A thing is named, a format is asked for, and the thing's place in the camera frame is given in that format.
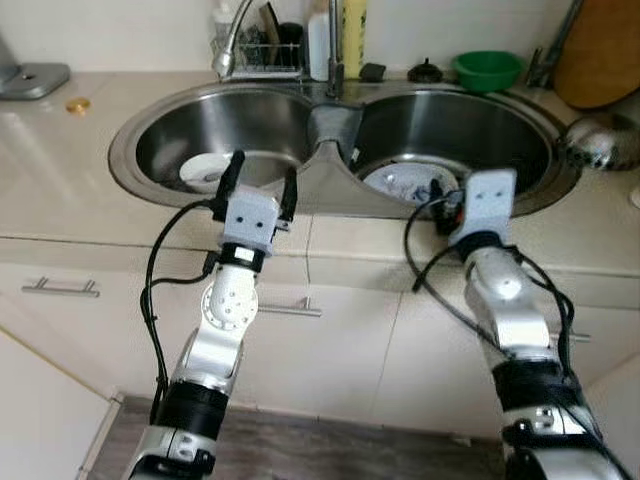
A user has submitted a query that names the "cream kitchen base cabinet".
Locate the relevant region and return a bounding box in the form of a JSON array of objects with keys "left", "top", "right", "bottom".
[{"left": 0, "top": 235, "right": 640, "bottom": 480}]

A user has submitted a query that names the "small white bowl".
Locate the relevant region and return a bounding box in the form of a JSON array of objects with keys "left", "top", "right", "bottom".
[{"left": 179, "top": 154, "right": 236, "bottom": 194}]

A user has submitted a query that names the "white plate with blue pattern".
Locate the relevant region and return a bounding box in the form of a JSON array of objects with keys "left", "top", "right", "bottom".
[{"left": 362, "top": 163, "right": 459, "bottom": 208}]

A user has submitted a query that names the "stainless steel double sink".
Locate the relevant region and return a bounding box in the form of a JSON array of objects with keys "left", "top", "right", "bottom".
[{"left": 108, "top": 78, "right": 581, "bottom": 219}]

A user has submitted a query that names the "black sink plug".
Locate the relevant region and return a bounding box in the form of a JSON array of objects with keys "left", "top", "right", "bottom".
[{"left": 407, "top": 58, "right": 444, "bottom": 84}]

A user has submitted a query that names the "green plastic bowl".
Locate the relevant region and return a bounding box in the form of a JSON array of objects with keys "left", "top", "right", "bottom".
[{"left": 452, "top": 50, "right": 526, "bottom": 94}]

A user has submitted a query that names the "black cup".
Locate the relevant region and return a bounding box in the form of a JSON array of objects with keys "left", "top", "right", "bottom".
[{"left": 278, "top": 22, "right": 304, "bottom": 69}]

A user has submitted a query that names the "white plastic bottle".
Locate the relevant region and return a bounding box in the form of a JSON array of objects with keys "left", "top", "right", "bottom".
[{"left": 307, "top": 5, "right": 333, "bottom": 83}]

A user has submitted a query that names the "steel gooseneck faucet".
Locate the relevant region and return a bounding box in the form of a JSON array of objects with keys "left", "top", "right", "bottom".
[{"left": 211, "top": 0, "right": 346, "bottom": 101}]

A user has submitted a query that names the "steel colander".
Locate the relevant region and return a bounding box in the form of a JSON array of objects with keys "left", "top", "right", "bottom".
[{"left": 560, "top": 113, "right": 640, "bottom": 173}]

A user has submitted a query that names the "wooden cutting board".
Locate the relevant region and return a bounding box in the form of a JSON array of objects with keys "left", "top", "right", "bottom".
[{"left": 553, "top": 0, "right": 640, "bottom": 109}]

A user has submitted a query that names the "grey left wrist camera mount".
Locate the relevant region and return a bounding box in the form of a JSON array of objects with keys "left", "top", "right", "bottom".
[{"left": 222, "top": 185, "right": 281, "bottom": 251}]

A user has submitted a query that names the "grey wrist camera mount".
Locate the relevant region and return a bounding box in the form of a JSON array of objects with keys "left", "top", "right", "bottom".
[
  {"left": 447, "top": 168, "right": 518, "bottom": 246},
  {"left": 222, "top": 185, "right": 281, "bottom": 251}
]

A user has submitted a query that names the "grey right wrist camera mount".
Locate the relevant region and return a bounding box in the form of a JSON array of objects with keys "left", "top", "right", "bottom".
[{"left": 447, "top": 168, "right": 518, "bottom": 246}]

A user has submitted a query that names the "steel wire rack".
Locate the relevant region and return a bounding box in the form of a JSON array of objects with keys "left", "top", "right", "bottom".
[{"left": 215, "top": 40, "right": 306, "bottom": 81}]

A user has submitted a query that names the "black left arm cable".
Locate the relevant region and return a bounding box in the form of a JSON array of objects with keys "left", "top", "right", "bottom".
[{"left": 143, "top": 195, "right": 226, "bottom": 421}]

